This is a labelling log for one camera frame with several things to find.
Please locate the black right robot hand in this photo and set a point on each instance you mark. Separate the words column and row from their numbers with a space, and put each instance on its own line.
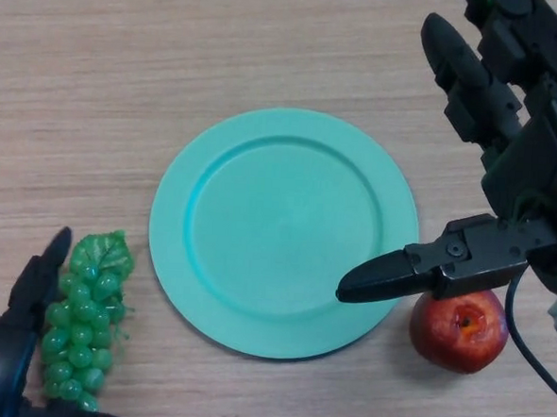
column 532, row 158

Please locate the green plastic grape bunch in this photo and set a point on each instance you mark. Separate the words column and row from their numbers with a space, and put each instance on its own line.
column 81, row 333

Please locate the teal round plate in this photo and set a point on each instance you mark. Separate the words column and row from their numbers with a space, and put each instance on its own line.
column 282, row 227

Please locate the red apple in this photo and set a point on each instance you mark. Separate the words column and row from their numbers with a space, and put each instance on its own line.
column 455, row 342

